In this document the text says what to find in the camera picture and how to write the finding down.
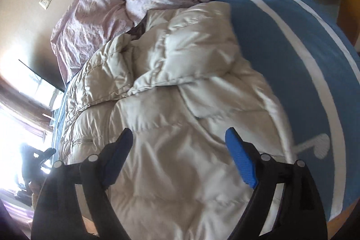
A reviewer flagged beige puffer jacket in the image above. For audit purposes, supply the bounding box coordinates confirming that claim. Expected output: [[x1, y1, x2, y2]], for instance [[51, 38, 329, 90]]
[[58, 2, 297, 240]]

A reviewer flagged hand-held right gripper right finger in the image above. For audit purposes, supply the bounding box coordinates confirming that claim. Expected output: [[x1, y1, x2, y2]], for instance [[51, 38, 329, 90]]
[[225, 128, 328, 240]]

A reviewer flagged blue white-striped bed sheet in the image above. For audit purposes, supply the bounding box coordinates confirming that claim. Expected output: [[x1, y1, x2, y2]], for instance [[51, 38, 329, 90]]
[[52, 0, 360, 225]]

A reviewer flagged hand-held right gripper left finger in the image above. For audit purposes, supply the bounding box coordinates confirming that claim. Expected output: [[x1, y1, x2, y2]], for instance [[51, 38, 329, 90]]
[[31, 128, 134, 240]]

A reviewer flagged dark object by window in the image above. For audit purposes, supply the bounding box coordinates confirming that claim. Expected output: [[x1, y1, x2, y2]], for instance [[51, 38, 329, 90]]
[[20, 144, 57, 191]]

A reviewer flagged dark wall-mounted screen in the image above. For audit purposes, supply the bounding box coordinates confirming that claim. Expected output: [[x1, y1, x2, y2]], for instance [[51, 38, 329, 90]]
[[18, 59, 66, 93]]

